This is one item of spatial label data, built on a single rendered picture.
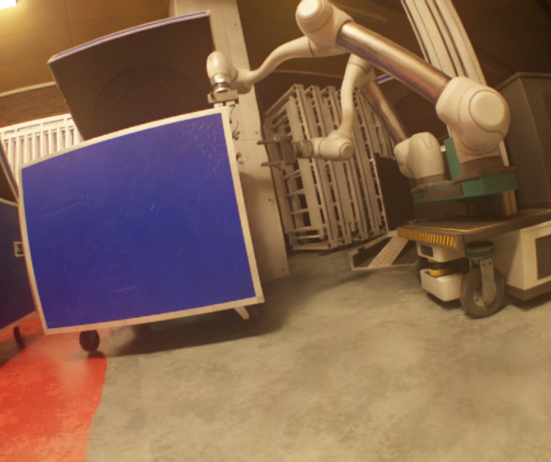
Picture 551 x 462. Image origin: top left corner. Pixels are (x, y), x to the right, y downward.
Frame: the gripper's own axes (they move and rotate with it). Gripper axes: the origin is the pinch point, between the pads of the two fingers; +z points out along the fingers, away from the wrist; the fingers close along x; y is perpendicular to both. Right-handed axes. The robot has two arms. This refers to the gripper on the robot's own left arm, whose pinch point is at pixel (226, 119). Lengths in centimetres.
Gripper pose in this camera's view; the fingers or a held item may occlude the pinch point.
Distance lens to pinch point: 135.3
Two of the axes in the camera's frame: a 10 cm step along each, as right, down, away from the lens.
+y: 0.6, -1.7, -9.8
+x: 9.8, -1.9, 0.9
